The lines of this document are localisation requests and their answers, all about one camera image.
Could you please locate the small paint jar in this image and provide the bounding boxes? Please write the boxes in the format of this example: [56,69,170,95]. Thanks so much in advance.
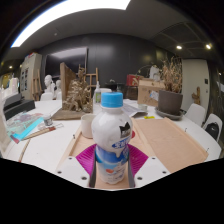
[43,114,54,127]

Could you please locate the colourful painted sheet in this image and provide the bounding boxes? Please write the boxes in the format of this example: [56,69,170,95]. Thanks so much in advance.
[5,111,44,143]

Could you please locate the white shelf cabinet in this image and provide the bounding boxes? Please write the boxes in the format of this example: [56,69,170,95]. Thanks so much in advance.
[19,52,44,101]

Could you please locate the grey plant saucer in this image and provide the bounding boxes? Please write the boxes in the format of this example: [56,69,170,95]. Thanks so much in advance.
[154,106,185,121]

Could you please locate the wooden wall figure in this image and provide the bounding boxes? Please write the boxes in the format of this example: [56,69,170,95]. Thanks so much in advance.
[191,86,202,106]

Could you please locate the wooden paint brush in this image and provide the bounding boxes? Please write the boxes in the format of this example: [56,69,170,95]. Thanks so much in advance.
[22,123,64,140]

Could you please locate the white plaster bust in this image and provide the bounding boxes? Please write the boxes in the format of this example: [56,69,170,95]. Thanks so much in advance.
[43,74,56,94]

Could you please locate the black backpack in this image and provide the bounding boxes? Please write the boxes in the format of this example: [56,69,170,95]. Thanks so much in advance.
[206,121,220,141]

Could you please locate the white plastic chair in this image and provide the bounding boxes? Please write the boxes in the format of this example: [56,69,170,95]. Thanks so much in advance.
[201,113,223,143]
[184,102,207,128]

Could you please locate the red box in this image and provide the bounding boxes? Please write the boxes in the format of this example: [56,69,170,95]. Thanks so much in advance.
[125,73,144,88]

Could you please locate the dried plant in grey pot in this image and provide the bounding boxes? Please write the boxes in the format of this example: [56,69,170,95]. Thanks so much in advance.
[157,56,184,116]

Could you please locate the black wall screen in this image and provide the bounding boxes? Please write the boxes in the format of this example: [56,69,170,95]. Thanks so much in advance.
[44,46,89,78]

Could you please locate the white spray bottle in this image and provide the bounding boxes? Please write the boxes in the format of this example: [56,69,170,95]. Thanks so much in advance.
[93,80,102,104]

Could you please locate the wooden easel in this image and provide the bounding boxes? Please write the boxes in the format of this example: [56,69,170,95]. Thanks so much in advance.
[78,64,100,98]

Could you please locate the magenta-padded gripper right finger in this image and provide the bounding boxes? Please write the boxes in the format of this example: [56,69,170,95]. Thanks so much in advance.
[127,143,171,189]

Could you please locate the brown cardboard box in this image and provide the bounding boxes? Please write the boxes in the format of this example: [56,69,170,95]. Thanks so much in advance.
[137,78,166,108]

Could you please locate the white ceramic cup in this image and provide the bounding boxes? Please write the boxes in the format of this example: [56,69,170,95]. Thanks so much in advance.
[80,113,98,139]

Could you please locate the golden sculpture on wooden board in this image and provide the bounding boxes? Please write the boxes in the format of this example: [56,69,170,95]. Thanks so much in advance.
[51,62,95,121]

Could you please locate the long ceiling light strip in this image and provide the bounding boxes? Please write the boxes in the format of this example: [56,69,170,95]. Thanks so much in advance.
[10,0,132,49]

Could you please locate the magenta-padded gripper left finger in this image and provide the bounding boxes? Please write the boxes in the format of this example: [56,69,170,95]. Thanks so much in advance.
[54,143,98,189]

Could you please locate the white blue-capped drink bottle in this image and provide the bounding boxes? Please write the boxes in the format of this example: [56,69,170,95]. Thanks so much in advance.
[90,91,134,185]

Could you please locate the black storage case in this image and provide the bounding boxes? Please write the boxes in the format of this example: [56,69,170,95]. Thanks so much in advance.
[2,93,36,121]

